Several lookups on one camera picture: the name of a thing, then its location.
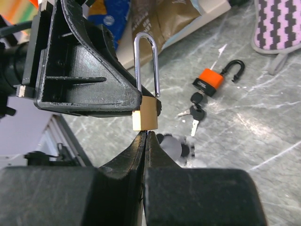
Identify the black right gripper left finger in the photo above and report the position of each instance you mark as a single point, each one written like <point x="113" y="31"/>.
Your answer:
<point x="110" y="195"/>

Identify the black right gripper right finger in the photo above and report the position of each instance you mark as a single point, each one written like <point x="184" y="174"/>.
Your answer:
<point x="175" y="196"/>

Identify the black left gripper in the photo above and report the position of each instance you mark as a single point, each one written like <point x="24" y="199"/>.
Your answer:
<point x="71" y="66"/>

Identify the robot figure keychain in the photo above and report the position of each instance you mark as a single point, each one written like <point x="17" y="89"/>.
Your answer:
<point x="178" y="148"/>

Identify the brass padlock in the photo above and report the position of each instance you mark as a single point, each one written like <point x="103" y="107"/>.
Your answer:
<point x="146" y="117"/>

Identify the black head key pair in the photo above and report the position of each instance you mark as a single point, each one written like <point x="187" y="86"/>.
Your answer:
<point x="195" y="111"/>

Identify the orange black padlock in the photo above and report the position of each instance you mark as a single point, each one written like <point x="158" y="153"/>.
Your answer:
<point x="209" y="81"/>

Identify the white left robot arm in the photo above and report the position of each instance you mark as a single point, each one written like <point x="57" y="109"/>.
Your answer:
<point x="12" y="61"/>

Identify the blue doritos bag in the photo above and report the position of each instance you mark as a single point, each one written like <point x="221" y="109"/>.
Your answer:
<point x="113" y="14"/>

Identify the orange sponge pack front left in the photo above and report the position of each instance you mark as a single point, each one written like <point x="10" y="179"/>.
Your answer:
<point x="17" y="11"/>

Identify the brown paper bag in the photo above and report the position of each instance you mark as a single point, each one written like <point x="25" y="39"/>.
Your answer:
<point x="162" y="19"/>

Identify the cream two tier shelf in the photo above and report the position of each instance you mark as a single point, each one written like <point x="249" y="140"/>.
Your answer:
<point x="209" y="11"/>

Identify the purple wavy pot holder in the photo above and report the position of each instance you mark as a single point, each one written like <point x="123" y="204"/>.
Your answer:
<point x="277" y="30"/>

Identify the aluminium rail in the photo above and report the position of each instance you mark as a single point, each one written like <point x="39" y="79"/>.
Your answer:
<point x="58" y="146"/>

